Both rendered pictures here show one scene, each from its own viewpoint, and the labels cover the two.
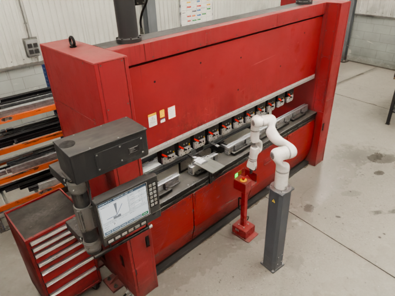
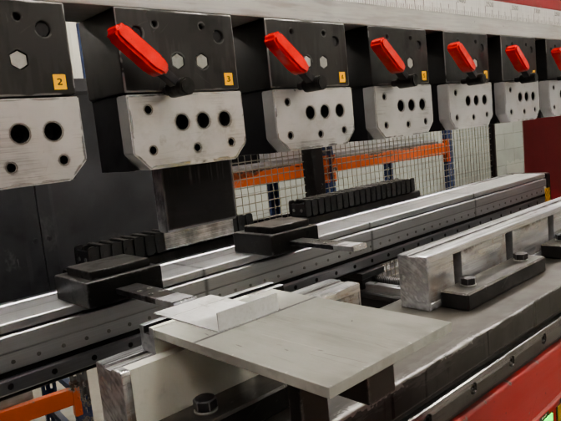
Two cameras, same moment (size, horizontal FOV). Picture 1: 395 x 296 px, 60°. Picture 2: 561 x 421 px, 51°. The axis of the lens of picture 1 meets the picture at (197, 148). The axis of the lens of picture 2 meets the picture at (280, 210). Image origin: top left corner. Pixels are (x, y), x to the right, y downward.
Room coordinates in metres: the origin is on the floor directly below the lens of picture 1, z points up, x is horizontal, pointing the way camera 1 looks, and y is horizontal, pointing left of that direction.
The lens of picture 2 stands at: (2.32, -0.12, 1.20)
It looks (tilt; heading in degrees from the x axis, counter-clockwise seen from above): 7 degrees down; 0
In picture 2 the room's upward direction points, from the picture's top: 6 degrees counter-clockwise
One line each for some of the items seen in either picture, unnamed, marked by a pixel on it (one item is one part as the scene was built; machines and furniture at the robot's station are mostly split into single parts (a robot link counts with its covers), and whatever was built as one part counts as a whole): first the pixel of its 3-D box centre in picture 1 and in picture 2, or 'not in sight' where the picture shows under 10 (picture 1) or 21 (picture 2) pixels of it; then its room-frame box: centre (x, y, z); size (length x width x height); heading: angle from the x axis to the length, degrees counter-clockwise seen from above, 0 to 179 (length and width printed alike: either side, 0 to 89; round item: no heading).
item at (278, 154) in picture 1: (280, 159); not in sight; (2.48, -0.71, 1.30); 0.19 x 0.12 x 0.24; 109
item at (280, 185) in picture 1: (281, 178); not in sight; (2.49, -0.74, 1.09); 0.19 x 0.19 x 0.18
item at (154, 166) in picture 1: (206, 141); (282, 263); (3.53, -0.10, 0.93); 2.30 x 0.14 x 0.10; 133
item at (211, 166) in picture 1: (209, 164); (294, 330); (2.92, -0.12, 1.00); 0.26 x 0.18 x 0.01; 43
